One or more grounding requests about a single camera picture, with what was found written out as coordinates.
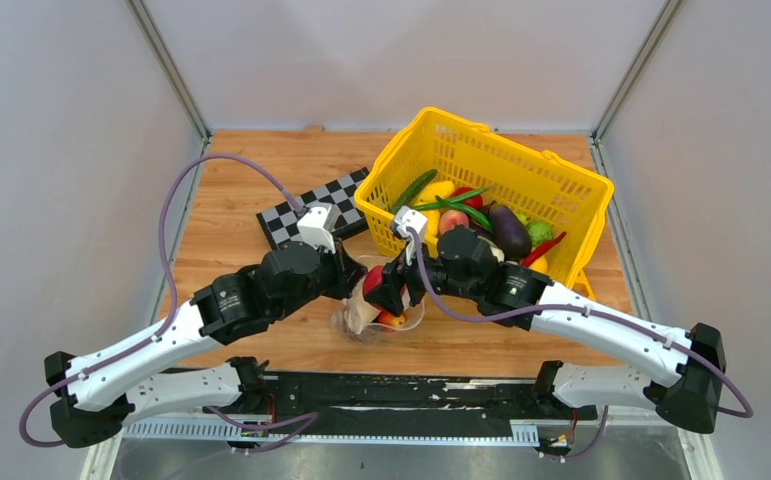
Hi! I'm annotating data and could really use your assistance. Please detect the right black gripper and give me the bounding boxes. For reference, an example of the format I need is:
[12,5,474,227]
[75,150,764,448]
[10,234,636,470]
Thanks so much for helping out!
[366,233,480,316]

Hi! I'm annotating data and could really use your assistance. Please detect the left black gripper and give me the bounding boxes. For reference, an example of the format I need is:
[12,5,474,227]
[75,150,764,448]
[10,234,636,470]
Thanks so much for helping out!
[274,235,370,322]

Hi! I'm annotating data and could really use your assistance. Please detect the clear polka dot zip bag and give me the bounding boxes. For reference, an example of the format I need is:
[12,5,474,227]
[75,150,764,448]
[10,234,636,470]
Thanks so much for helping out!
[330,280,426,343]

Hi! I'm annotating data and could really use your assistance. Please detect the red apple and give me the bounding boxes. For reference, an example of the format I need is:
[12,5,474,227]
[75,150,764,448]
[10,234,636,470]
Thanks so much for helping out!
[362,265,383,298]

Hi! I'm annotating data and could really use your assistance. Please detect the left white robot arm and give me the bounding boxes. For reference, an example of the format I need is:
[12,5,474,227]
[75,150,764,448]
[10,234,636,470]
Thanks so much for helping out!
[44,242,367,448]

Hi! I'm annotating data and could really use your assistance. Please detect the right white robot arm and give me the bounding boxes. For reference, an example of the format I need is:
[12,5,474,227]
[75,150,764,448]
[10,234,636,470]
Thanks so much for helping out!
[362,227,726,434]

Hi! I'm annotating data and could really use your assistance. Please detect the pink peach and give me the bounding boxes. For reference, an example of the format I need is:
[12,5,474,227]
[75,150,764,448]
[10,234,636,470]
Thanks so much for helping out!
[438,209,470,236]

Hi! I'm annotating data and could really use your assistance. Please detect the black grey chessboard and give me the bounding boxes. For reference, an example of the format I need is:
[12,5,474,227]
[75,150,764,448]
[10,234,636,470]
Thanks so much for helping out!
[256,167,370,250]

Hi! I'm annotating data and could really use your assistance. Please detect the purple eggplant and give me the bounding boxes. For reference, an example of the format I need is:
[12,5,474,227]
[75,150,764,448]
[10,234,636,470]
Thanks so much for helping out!
[488,204,532,259]

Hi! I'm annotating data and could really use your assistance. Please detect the red bell pepper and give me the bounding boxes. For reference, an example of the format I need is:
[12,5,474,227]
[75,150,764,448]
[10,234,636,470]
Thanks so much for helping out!
[449,187,485,210]

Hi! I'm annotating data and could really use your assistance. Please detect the green bean pods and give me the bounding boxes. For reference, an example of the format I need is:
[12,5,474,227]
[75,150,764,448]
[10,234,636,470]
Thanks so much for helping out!
[413,188,493,232]

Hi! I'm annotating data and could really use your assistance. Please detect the yellow bell pepper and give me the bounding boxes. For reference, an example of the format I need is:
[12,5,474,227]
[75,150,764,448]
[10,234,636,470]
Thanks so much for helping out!
[410,180,456,237]

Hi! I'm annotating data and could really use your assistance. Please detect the yellow lemon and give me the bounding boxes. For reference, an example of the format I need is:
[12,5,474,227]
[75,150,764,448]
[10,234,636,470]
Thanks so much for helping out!
[529,256,549,274]

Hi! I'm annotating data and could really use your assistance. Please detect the red chili pepper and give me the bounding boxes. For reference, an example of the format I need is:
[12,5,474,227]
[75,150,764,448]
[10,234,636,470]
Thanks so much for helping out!
[521,232,567,267]

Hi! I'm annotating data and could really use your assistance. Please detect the green lettuce head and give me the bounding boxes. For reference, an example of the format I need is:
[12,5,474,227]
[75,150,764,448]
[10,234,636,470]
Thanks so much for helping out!
[525,220,555,248]

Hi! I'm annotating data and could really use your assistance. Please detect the green cucumber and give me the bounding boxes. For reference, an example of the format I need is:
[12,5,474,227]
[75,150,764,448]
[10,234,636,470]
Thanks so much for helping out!
[390,169,438,214]

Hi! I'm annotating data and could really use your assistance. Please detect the yellow plastic basket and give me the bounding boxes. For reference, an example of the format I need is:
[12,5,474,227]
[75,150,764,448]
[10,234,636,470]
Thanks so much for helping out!
[354,107,614,288]

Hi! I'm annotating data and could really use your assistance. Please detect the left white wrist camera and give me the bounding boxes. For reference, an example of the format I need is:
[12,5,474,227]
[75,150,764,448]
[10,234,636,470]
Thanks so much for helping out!
[297,202,339,254]

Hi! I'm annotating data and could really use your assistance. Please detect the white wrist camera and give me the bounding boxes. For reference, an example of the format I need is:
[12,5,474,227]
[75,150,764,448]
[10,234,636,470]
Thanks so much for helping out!
[297,202,339,254]
[390,206,428,266]

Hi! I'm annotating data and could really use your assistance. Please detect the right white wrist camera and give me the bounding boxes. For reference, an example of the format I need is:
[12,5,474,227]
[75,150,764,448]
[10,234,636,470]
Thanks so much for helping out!
[390,206,428,266]

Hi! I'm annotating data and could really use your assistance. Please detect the yellow triangle frame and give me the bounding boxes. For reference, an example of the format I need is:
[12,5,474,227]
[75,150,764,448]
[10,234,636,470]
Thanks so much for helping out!
[572,270,596,300]

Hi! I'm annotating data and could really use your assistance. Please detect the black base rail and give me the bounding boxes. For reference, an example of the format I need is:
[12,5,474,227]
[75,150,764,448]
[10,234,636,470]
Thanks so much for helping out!
[221,371,596,438]

